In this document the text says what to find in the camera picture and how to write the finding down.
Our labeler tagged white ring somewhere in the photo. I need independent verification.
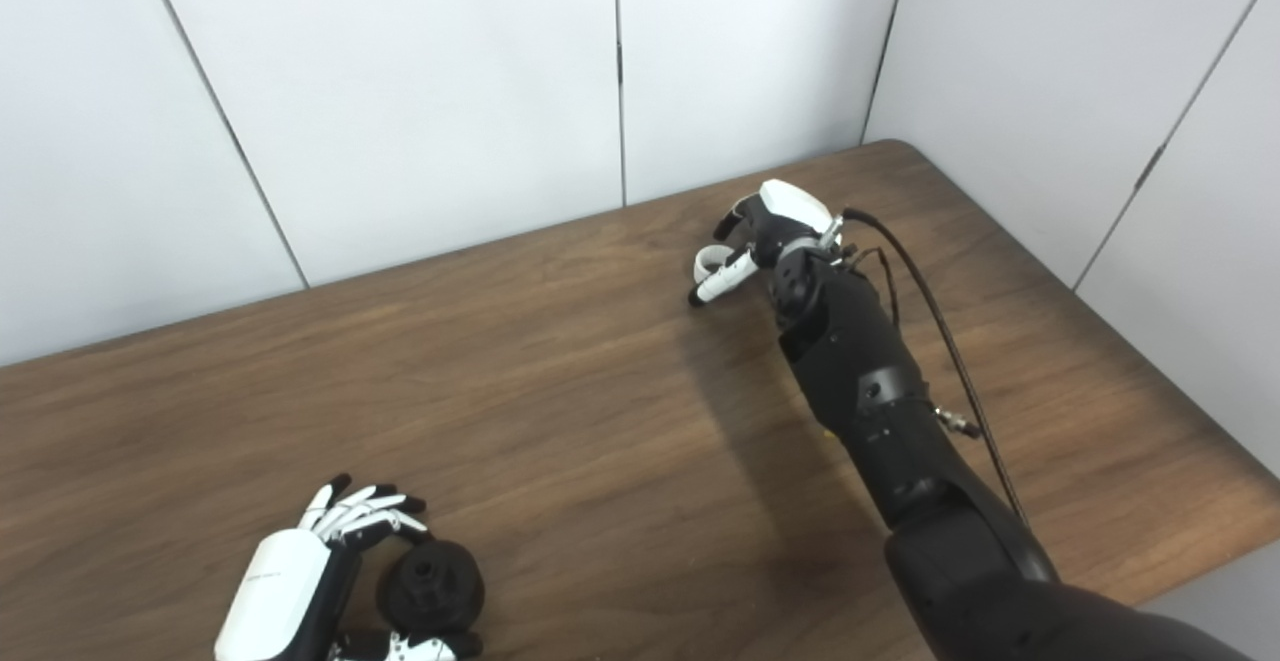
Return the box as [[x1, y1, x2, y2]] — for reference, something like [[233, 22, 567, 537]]
[[695, 246, 743, 284]]

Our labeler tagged round black part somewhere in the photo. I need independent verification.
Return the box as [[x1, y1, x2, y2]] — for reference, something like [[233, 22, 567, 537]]
[[375, 539, 487, 638]]

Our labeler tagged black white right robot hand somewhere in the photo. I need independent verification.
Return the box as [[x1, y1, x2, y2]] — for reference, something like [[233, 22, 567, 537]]
[[687, 179, 846, 308]]

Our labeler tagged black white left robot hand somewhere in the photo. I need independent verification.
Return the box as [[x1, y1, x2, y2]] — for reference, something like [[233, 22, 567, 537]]
[[213, 473, 486, 661]]

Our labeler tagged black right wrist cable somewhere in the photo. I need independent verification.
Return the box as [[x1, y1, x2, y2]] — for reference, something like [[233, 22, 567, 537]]
[[840, 207, 1031, 532]]

